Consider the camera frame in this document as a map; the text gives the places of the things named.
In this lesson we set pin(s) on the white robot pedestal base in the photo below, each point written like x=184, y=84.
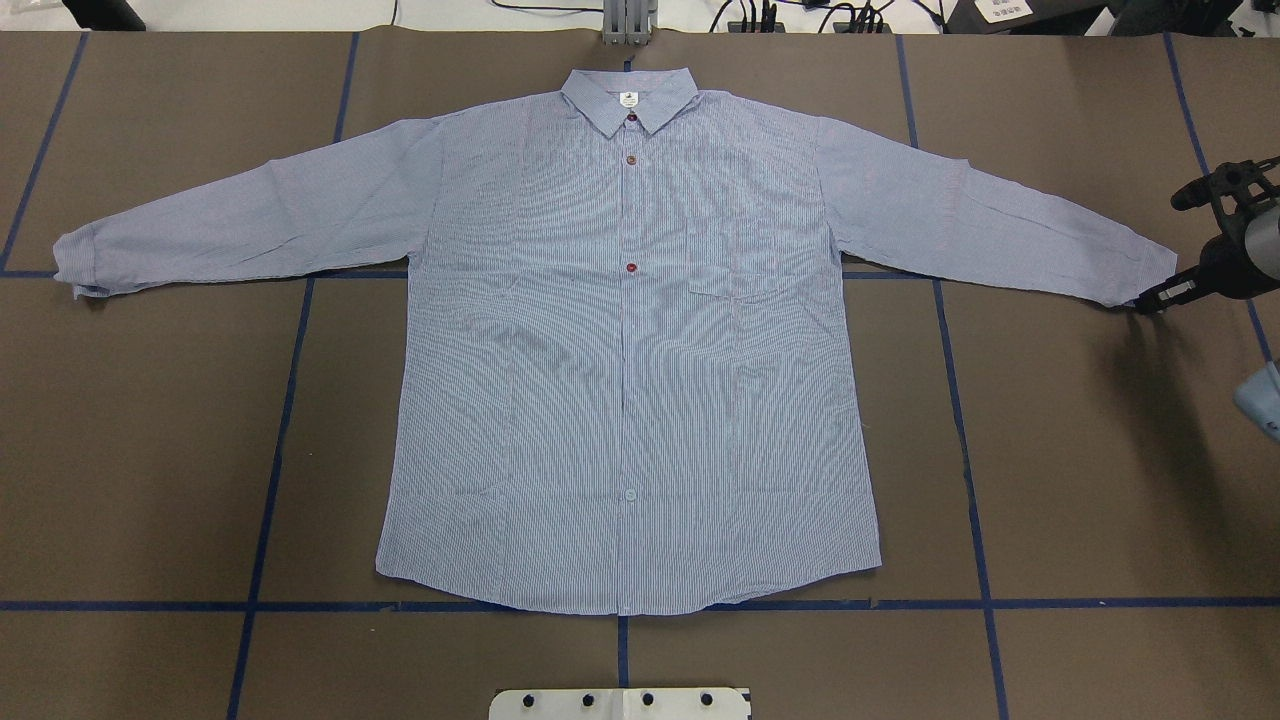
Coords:
x=623, y=703

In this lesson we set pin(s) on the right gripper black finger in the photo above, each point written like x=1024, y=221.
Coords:
x=1158, y=299

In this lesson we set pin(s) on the light blue striped shirt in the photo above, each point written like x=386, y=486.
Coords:
x=628, y=387

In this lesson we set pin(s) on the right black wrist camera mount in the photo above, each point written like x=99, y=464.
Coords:
x=1237, y=191

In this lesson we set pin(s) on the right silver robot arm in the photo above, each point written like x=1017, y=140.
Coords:
x=1257, y=397

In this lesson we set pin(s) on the aluminium frame post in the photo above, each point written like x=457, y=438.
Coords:
x=628, y=22

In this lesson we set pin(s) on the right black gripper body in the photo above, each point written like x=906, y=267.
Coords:
x=1227, y=268

